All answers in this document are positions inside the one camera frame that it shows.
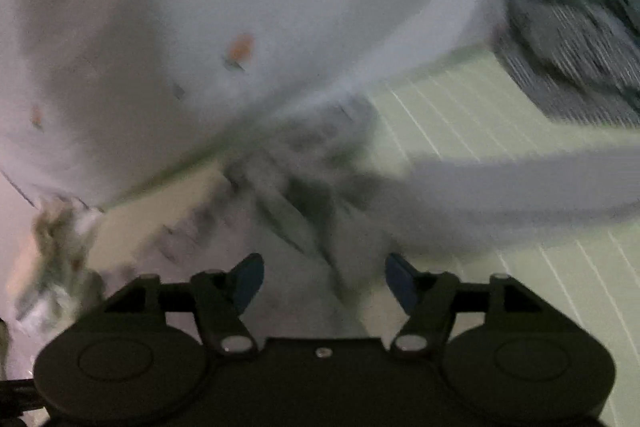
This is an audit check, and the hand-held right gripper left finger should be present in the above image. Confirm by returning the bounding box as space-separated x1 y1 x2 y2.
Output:
100 253 265 355

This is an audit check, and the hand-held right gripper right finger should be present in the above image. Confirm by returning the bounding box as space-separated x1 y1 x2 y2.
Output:
385 253 548 354

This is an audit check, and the grey hoodie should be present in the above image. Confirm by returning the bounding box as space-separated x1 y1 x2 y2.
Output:
220 151 640 340

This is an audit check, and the pale mottled cloth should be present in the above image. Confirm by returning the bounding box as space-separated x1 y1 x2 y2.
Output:
12 194 108 333

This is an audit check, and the blue checked shirt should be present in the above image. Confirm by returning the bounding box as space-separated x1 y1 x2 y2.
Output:
492 0 640 128

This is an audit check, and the pale blue carrot print sheet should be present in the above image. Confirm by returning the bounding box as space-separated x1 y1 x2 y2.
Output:
0 0 576 220

